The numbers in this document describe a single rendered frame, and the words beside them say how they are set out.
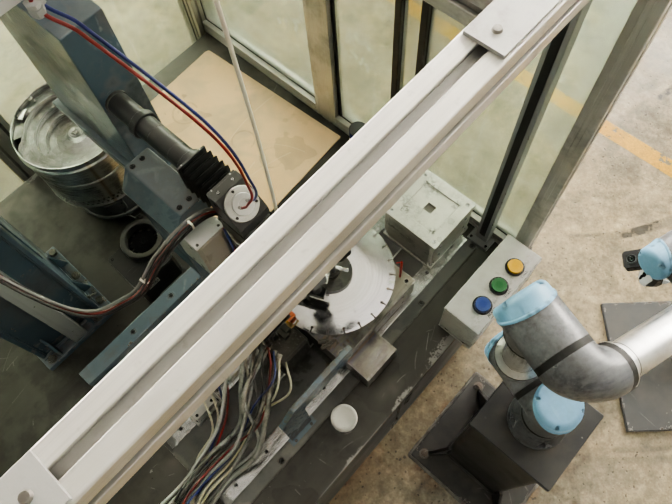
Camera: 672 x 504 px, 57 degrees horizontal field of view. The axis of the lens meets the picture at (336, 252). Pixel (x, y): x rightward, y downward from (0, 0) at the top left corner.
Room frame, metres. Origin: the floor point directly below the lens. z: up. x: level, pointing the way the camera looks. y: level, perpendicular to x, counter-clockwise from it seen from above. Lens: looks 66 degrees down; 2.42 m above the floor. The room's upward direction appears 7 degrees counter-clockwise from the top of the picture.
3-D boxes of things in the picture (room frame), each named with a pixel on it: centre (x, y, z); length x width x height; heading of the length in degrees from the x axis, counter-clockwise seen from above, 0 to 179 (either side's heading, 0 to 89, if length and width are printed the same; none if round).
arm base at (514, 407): (0.19, -0.46, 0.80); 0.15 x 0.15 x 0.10
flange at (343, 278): (0.59, 0.02, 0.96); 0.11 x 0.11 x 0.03
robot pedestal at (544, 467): (0.19, -0.46, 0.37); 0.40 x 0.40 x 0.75; 41
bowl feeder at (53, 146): (1.05, 0.66, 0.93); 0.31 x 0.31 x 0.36
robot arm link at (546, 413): (0.20, -0.46, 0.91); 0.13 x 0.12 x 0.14; 24
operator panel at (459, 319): (0.53, -0.40, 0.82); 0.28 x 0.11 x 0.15; 131
